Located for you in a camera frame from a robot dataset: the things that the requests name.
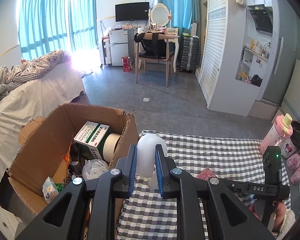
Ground pink water bottle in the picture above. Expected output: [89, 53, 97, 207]
[260, 113, 293, 155]

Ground blue curtains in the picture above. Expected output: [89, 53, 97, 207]
[18, 0, 98, 60]

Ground white dressing table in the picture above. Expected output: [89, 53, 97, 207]
[164, 27, 179, 72]

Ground white louvered wardrobe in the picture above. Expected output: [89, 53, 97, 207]
[196, 0, 257, 116]

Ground white tape roll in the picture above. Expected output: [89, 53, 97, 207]
[103, 133, 121, 163]

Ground red bag on floor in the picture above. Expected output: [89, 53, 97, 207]
[121, 56, 132, 72]

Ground patterned duvet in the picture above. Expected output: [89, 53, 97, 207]
[0, 49, 71, 101]

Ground blue floral tissue pack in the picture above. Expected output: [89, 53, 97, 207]
[42, 177, 59, 204]

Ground clear plastic cup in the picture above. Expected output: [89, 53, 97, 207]
[82, 159, 109, 180]

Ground black bag on chair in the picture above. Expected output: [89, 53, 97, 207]
[134, 32, 174, 62]

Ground checkered tablecloth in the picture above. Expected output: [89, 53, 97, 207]
[116, 129, 293, 240]

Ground brown cardboard box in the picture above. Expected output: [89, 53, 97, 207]
[6, 102, 140, 240]

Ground green white medicine box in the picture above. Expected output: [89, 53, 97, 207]
[74, 121, 111, 160]

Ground wooden chair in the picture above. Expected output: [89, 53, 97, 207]
[135, 34, 175, 87]

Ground round white mirror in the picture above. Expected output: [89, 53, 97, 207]
[150, 3, 171, 27]

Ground right hand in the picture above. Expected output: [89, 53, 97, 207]
[273, 201, 295, 233]

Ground dark suitcase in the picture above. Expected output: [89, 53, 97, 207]
[179, 33, 199, 73]

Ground white mini fridge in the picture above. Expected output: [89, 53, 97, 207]
[109, 29, 128, 67]

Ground black monitor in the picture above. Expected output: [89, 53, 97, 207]
[115, 2, 149, 22]

